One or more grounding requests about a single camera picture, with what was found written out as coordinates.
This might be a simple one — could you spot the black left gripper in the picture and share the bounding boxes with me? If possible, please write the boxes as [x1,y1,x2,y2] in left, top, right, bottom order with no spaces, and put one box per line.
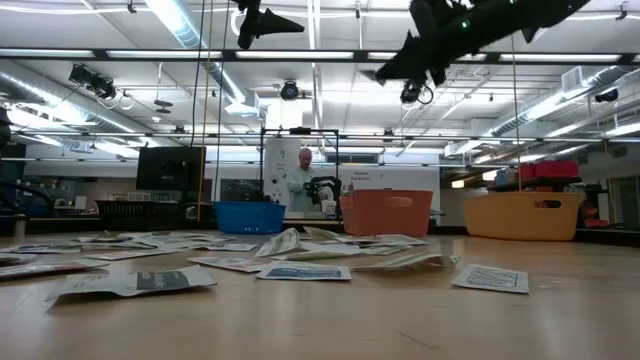
[236,0,305,51]

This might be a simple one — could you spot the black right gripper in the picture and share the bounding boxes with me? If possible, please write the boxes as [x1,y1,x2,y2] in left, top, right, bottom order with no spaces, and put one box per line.
[375,0,474,86]

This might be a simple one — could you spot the black overhead crossbar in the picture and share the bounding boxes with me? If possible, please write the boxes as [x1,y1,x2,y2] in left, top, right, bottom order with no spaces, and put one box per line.
[0,47,640,65]

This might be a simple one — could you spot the orange plastic bin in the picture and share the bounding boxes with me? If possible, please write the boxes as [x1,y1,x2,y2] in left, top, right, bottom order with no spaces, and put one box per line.
[339,188,435,239]

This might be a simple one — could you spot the person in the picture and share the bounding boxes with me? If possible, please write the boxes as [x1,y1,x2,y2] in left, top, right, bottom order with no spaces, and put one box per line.
[286,147,334,213]

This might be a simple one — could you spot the small dark screen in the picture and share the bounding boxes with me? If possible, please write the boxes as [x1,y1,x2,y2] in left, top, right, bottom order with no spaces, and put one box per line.
[219,178,264,203]

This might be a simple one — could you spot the white grey antiseptic towelette packet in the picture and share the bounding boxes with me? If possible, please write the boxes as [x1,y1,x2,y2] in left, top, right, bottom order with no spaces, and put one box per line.
[43,264,219,312]
[74,234,134,244]
[132,238,201,250]
[372,239,426,248]
[202,242,259,252]

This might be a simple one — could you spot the red storage bins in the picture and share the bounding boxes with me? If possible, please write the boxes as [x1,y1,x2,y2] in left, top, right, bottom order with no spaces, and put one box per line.
[518,159,580,180]

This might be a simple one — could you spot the black monitor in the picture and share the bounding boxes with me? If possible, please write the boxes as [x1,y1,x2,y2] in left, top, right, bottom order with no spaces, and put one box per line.
[135,145,207,192]

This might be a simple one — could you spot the yellow plastic bin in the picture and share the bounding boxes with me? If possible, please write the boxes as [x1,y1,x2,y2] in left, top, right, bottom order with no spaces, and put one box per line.
[462,191,585,242]

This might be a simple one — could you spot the blue plastic bin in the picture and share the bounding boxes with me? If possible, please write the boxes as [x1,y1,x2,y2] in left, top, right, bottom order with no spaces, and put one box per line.
[214,200,287,235]

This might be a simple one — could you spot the plain white bandage wrapper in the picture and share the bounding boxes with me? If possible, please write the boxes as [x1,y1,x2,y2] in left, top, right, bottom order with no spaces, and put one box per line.
[272,242,361,262]

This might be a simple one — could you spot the white packet with boxed print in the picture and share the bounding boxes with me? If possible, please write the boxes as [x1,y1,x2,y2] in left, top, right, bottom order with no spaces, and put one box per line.
[450,263,530,295]

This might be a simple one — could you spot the red object on rack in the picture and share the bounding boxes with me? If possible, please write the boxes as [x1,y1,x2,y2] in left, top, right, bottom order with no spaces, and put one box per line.
[579,202,611,230]

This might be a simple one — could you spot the black mesh basket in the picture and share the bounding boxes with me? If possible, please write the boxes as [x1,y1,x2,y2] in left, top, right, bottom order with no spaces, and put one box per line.
[94,199,187,232]

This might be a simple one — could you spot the white orange ointment packet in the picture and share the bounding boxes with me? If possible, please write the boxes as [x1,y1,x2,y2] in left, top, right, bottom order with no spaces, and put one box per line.
[83,248,181,262]
[0,259,110,281]
[187,255,269,274]

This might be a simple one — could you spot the packets in orange bin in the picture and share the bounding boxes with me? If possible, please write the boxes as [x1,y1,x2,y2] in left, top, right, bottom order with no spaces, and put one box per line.
[0,252,39,266]

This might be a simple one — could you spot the black camera with cable loop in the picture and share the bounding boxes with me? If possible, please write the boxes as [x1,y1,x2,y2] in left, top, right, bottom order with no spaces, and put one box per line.
[399,79,435,106]

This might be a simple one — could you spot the white cable loop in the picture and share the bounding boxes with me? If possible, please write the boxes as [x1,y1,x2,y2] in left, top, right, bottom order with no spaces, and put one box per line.
[229,8,246,37]

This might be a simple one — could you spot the black overhead camera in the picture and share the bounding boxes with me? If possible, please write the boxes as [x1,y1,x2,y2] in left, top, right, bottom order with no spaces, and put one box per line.
[279,79,301,102]

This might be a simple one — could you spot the silver ventilation duct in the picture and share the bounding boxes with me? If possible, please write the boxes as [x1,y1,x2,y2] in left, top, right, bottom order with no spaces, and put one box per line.
[144,0,249,104]
[0,69,136,134]
[489,64,631,139]

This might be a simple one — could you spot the black hanging cable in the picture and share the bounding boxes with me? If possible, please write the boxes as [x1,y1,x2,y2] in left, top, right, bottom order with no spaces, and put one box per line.
[212,0,232,201]
[189,0,207,149]

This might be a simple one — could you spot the black background rig frame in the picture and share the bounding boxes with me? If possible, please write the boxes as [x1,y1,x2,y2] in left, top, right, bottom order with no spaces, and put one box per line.
[258,127,341,221]

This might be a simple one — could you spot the dark wall shelf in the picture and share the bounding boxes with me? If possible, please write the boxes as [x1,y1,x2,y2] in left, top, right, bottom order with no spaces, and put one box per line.
[487,174,584,194]

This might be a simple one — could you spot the black ceiling camera cluster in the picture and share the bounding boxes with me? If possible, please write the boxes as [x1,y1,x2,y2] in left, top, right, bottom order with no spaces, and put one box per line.
[68,63,119,101]

